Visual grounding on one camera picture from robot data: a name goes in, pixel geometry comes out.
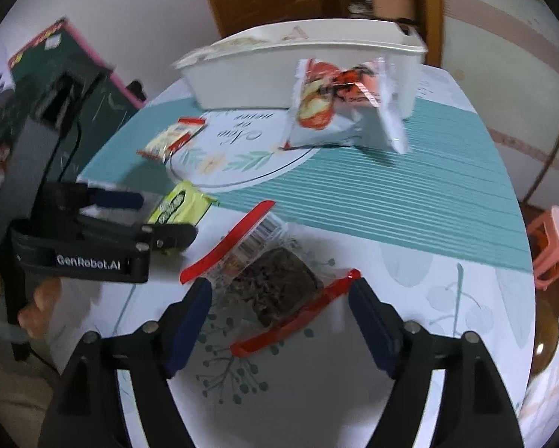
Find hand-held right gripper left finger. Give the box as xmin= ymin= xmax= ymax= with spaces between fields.
xmin=37 ymin=278 xmax=213 ymax=448

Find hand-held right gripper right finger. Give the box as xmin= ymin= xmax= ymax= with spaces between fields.
xmin=349 ymin=277 xmax=526 ymax=448

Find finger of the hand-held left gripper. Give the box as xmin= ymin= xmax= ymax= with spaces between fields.
xmin=80 ymin=216 xmax=199 ymax=253
xmin=86 ymin=189 xmax=146 ymax=212

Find green and yellow snack packet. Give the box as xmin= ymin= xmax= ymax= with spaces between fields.
xmin=146 ymin=181 xmax=219 ymax=257

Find dark snack packet red edges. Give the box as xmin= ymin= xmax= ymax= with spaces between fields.
xmin=180 ymin=200 xmax=362 ymax=358

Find white plastic storage bin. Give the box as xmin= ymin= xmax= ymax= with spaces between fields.
xmin=174 ymin=19 xmax=429 ymax=119

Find cream wafer packet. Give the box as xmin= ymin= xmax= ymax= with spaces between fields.
xmin=209 ymin=32 xmax=280 ymax=50

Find person's left hand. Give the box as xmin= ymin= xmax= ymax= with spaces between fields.
xmin=0 ymin=271 xmax=62 ymax=337

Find small red-edged clear packet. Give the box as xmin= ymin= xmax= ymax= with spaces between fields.
xmin=137 ymin=119 xmax=208 ymax=163

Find pink-framed green chalkboard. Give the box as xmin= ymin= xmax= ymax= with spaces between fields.
xmin=0 ymin=18 xmax=147 ymax=159

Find pink striped bedsheet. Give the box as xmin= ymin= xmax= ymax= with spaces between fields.
xmin=522 ymin=317 xmax=559 ymax=448

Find red and white snack packet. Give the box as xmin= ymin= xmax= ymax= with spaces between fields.
xmin=286 ymin=57 xmax=410 ymax=155

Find pink plastic stool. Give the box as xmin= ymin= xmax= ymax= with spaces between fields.
xmin=526 ymin=206 xmax=559 ymax=292

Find wooden shelf unit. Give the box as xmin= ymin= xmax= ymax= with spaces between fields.
xmin=326 ymin=0 xmax=444 ymax=66

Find black cable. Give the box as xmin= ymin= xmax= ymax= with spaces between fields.
xmin=58 ymin=121 xmax=84 ymax=183

